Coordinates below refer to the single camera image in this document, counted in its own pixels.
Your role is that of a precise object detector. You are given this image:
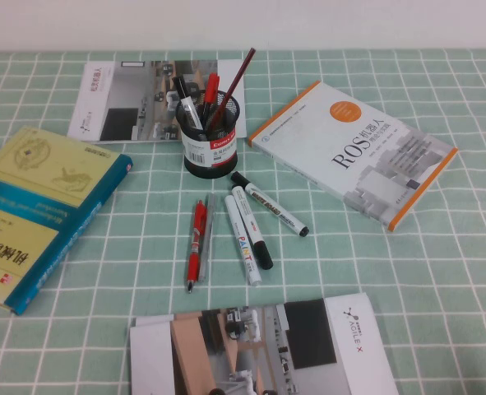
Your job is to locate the white paint marker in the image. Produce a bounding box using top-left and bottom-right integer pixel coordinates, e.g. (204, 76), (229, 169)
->
(224, 194), (262, 287)

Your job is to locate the grey pen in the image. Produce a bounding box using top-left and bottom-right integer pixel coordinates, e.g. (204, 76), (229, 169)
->
(197, 193), (219, 283)

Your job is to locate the white brochure with office photo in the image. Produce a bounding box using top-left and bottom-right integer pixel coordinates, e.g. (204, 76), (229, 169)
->
(67, 59), (248, 144)

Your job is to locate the white board marker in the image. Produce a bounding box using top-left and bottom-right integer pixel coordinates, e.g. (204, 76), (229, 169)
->
(230, 170), (310, 238)

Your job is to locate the white marker with black cap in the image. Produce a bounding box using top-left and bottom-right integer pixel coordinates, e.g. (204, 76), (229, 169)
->
(231, 184), (275, 271)

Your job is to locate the red gel pen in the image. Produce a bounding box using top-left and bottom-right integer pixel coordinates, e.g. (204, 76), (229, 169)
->
(186, 200), (209, 294)

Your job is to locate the white orange ROS book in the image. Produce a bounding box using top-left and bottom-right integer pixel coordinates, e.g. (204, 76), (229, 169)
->
(248, 80), (460, 234)

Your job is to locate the black and white marker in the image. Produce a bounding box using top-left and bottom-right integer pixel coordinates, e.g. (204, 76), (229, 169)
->
(172, 75), (205, 132)

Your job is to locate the black mesh pen holder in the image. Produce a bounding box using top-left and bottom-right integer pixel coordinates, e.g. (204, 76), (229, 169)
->
(175, 89), (243, 179)

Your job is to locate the white AgileX brochure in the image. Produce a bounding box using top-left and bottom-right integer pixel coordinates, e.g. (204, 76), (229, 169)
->
(128, 292), (400, 395)

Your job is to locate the yellow and teal book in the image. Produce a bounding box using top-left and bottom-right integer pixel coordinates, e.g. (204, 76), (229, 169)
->
(0, 125), (135, 317)

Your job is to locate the thin dark red pen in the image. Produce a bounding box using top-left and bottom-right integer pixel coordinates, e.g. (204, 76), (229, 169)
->
(206, 47), (257, 132)

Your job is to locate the red capped pen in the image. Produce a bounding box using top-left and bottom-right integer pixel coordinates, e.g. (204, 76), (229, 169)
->
(201, 72), (220, 124)

